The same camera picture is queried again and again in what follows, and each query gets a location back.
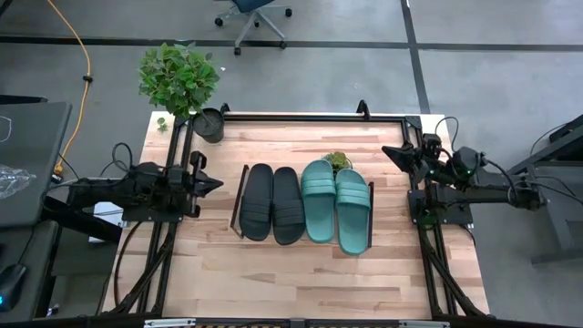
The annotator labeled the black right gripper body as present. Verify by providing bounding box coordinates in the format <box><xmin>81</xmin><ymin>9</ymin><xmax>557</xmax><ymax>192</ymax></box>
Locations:
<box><xmin>409</xmin><ymin>135</ymin><xmax>445</xmax><ymax>183</ymax></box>

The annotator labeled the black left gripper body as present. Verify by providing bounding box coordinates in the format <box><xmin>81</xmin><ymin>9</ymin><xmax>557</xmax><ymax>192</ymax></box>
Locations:
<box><xmin>170</xmin><ymin>151</ymin><xmax>207</xmax><ymax>219</ymax></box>

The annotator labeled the black rubber slide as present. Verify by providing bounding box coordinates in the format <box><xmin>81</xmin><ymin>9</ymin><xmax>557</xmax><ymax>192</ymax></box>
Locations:
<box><xmin>271</xmin><ymin>166</ymin><xmax>306</xmax><ymax>246</ymax></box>
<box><xmin>239</xmin><ymin>163</ymin><xmax>275</xmax><ymax>242</ymax></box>

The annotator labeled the green rubber slide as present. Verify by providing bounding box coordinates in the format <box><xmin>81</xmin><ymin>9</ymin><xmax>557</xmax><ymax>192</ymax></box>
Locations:
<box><xmin>300</xmin><ymin>159</ymin><xmax>337</xmax><ymax>244</ymax></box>
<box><xmin>335</xmin><ymin>168</ymin><xmax>372</xmax><ymax>256</ymax></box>

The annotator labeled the small green succulent plant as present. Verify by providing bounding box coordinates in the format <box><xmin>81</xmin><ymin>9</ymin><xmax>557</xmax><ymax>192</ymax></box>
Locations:
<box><xmin>322</xmin><ymin>151</ymin><xmax>353</xmax><ymax>174</ymax></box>

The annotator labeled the white box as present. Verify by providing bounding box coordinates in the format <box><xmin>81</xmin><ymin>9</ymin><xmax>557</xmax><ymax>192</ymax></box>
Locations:
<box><xmin>88</xmin><ymin>190</ymin><xmax>127</xmax><ymax>245</ymax></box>

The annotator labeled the leafy plant in black pot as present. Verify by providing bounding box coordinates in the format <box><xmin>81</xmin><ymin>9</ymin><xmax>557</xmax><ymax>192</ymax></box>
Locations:
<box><xmin>138</xmin><ymin>41</ymin><xmax>226</xmax><ymax>145</ymax></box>

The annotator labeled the dark metal stand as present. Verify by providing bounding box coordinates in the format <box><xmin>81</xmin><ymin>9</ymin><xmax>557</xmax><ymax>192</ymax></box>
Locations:
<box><xmin>507</xmin><ymin>113</ymin><xmax>583</xmax><ymax>268</ymax></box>

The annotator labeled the dark grey desk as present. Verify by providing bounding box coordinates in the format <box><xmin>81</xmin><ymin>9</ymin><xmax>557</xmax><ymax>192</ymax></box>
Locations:
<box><xmin>0</xmin><ymin>95</ymin><xmax>74</xmax><ymax>229</ymax></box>

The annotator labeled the blue office chair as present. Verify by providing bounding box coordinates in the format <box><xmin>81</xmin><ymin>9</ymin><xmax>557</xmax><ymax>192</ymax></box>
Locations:
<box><xmin>213</xmin><ymin>0</ymin><xmax>293</xmax><ymax>56</ymax></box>

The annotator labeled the black side table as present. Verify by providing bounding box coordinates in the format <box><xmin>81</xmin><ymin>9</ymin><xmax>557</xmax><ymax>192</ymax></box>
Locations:
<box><xmin>0</xmin><ymin>220</ymin><xmax>60</xmax><ymax>325</ymax></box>

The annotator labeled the clear plastic bag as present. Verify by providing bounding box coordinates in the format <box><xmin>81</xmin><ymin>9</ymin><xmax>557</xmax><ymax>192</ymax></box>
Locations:
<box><xmin>0</xmin><ymin>164</ymin><xmax>37</xmax><ymax>200</ymax></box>

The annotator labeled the black computer mouse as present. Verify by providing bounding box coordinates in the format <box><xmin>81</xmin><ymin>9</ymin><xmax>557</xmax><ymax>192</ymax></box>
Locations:
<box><xmin>0</xmin><ymin>263</ymin><xmax>27</xmax><ymax>313</ymax></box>

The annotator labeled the wooden shelf with black frame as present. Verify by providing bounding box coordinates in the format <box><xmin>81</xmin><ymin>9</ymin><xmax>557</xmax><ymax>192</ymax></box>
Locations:
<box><xmin>230</xmin><ymin>163</ymin><xmax>375</xmax><ymax>241</ymax></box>

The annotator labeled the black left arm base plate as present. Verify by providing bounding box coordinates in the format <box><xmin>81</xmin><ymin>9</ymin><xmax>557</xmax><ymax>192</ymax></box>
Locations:
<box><xmin>121</xmin><ymin>189</ymin><xmax>188</xmax><ymax>224</ymax></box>

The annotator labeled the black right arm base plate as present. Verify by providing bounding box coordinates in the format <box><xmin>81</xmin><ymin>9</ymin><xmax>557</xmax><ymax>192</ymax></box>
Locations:
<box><xmin>408</xmin><ymin>189</ymin><xmax>475</xmax><ymax>228</ymax></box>

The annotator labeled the black aluminium table frame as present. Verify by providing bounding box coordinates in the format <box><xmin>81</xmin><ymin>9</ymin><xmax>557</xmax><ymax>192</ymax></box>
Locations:
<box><xmin>97</xmin><ymin>99</ymin><xmax>491</xmax><ymax>320</ymax></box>

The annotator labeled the silver metal bracket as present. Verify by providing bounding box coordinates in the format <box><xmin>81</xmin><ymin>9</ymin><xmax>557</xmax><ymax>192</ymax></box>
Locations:
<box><xmin>398</xmin><ymin>320</ymin><xmax>451</xmax><ymax>328</ymax></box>
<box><xmin>143</xmin><ymin>318</ymin><xmax>197</xmax><ymax>328</ymax></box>

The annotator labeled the yellow cable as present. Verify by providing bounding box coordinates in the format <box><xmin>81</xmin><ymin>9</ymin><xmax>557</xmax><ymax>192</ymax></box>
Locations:
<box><xmin>45</xmin><ymin>0</ymin><xmax>92</xmax><ymax>177</ymax></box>

